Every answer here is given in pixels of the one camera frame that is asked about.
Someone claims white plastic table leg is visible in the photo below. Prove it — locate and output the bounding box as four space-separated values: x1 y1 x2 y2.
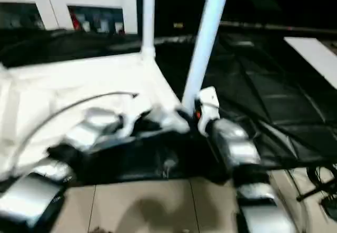
181 0 232 118
141 0 157 57

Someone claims white plastic table top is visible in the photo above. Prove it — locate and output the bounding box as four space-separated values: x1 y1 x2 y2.
0 51 191 181

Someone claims black mat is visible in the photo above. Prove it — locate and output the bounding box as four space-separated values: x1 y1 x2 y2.
0 27 337 185

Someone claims dark metal rod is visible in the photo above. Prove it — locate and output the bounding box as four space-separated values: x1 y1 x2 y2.
220 21 337 33

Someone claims white flat panel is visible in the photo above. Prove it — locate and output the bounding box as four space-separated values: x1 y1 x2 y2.
283 36 337 90

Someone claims black backdrop cloth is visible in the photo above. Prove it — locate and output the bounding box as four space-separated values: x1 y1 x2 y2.
154 0 337 30

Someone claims black stand rod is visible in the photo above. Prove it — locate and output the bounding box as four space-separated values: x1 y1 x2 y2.
296 181 337 201

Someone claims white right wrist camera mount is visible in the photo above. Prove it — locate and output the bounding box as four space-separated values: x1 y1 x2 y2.
196 86 221 136

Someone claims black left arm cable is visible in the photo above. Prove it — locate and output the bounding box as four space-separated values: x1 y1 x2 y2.
5 92 140 176

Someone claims black floor cable bundle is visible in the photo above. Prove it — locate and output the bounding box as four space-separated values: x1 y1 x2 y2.
308 166 337 191

